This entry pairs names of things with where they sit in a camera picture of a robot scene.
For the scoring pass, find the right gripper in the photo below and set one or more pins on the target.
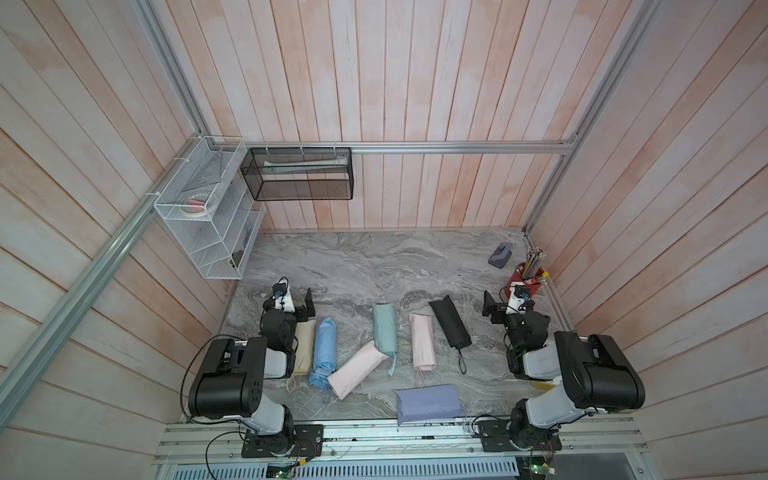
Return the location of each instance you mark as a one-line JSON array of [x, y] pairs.
[[501, 312]]

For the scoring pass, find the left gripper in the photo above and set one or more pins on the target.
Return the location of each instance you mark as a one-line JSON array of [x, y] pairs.
[[293, 309]]

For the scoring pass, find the beige umbrella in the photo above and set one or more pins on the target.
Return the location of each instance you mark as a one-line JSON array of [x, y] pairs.
[[304, 350]]

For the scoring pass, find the blue umbrella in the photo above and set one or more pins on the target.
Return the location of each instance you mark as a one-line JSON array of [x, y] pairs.
[[325, 354]]

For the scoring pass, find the mint green umbrella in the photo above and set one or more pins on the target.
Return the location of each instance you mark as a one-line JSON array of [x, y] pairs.
[[385, 332]]

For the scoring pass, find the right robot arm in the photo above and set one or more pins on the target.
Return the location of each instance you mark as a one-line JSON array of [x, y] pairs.
[[591, 374]]

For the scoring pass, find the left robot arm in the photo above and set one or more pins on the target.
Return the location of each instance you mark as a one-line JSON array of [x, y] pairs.
[[228, 387]]

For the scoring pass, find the red pencil cup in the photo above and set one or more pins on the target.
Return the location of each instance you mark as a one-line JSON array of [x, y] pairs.
[[529, 273]]

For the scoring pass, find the grey stapler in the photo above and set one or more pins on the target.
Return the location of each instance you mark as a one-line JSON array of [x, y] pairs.
[[501, 255]]

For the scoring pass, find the black umbrella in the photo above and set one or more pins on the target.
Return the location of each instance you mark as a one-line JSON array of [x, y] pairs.
[[453, 327]]

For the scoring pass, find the yellow alarm clock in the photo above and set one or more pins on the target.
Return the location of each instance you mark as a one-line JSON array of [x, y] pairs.
[[546, 385]]

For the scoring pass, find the large pink umbrella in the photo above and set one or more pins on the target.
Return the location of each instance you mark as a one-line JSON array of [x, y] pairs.
[[355, 370]]

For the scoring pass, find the small pink umbrella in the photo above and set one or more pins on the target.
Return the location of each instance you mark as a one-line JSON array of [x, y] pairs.
[[422, 342]]

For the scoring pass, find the lavender umbrella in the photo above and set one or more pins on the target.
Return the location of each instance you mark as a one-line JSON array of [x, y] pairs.
[[440, 402]]

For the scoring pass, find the tape roll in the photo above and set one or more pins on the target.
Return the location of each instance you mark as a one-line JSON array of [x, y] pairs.
[[196, 205]]

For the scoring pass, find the black mesh basket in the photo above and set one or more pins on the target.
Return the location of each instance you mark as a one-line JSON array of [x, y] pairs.
[[299, 173]]

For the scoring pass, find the white wire shelf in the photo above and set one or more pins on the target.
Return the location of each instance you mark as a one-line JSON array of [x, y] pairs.
[[218, 245]]

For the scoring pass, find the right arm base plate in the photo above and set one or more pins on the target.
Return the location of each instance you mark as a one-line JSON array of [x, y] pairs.
[[506, 436]]

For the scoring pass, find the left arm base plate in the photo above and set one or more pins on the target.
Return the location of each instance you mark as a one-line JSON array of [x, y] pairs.
[[302, 442]]

